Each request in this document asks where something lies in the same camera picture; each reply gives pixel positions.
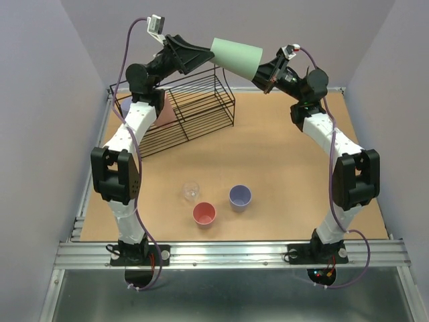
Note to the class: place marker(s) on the tall green cup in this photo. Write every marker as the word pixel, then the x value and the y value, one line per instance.
pixel 241 59

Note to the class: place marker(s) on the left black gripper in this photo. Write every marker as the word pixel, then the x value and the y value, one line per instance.
pixel 187 56

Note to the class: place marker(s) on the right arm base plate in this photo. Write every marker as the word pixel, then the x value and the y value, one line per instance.
pixel 304 253

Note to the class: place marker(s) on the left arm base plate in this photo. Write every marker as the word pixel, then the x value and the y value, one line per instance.
pixel 147 257

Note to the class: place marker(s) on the clear glass cup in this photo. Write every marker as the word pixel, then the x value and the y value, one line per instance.
pixel 191 190

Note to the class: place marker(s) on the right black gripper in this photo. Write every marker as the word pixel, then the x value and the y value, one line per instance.
pixel 269 74

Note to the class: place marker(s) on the short red cup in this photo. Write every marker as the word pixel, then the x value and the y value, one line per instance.
pixel 204 214

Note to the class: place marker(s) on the black wire dish rack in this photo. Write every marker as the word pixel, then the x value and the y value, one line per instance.
pixel 202 103

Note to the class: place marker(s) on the aluminium mounting rail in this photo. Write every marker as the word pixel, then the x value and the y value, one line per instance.
pixel 221 255

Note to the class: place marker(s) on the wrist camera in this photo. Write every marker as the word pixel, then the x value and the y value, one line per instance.
pixel 290 51
pixel 155 25

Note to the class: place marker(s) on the short purple cup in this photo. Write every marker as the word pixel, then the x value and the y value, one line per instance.
pixel 239 198

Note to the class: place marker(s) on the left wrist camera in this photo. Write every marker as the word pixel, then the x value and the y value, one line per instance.
pixel 155 25

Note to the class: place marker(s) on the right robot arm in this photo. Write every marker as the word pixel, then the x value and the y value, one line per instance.
pixel 353 172

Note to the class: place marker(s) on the tall purple cup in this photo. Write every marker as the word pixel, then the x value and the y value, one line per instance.
pixel 125 106

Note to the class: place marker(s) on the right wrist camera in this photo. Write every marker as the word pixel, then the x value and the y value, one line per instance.
pixel 290 51

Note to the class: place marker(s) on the tall pink cup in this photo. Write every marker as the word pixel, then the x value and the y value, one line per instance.
pixel 167 117

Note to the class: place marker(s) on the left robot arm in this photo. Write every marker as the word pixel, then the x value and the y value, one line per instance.
pixel 117 168

